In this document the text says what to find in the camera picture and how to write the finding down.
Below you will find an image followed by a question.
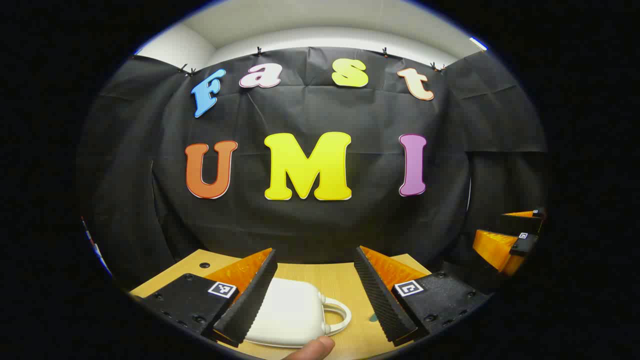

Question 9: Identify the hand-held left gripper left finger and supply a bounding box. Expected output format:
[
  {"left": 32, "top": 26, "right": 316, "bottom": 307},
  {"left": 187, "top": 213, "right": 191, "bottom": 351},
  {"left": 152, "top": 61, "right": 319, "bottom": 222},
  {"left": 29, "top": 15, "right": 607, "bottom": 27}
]
[{"left": 129, "top": 247, "right": 279, "bottom": 347}]

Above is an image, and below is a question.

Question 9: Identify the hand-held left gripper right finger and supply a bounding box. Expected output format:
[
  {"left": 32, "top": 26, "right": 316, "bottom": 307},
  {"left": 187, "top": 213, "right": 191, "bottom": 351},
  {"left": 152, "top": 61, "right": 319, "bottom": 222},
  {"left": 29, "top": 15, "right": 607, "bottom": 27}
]
[{"left": 353, "top": 245, "right": 494, "bottom": 348}]

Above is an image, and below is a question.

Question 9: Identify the white suitcase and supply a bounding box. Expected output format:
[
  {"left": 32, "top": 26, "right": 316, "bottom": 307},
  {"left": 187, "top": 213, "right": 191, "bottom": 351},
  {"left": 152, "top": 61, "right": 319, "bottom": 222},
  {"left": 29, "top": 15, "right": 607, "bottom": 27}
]
[{"left": 244, "top": 277, "right": 352, "bottom": 349}]

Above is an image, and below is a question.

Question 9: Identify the black backdrop cloth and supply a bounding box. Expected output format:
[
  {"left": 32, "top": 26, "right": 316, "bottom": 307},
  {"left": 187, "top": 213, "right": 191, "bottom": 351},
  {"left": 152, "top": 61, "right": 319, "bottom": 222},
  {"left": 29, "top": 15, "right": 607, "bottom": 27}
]
[{"left": 75, "top": 46, "right": 548, "bottom": 291}]

